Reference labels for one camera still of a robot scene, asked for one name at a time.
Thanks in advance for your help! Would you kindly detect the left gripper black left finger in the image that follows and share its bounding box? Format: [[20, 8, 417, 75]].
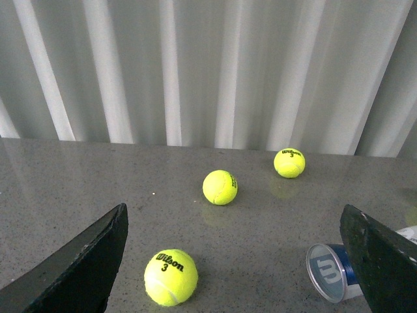
[[1, 203, 128, 312]]

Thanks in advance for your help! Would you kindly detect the middle yellow tennis ball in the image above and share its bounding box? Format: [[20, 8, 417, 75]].
[[202, 170, 238, 205]]

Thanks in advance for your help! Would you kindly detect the clear tennis ball can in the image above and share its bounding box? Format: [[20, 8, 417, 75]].
[[306, 226, 416, 303]]

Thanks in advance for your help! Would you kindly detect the far Wilson 3 tennis ball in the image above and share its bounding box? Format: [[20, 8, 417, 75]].
[[274, 147, 306, 179]]

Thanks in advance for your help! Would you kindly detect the white pleated curtain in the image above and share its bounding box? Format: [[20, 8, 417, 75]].
[[1, 1, 416, 158]]

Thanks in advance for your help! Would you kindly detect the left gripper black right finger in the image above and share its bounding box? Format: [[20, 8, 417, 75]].
[[340, 205, 416, 312]]

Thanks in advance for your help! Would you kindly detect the wilson 3 tennis ball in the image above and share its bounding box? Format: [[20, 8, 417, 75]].
[[144, 249, 199, 306], [274, 147, 306, 179]]

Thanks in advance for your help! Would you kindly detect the near Wilson 3 tennis ball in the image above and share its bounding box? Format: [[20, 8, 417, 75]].
[[144, 249, 199, 306]]

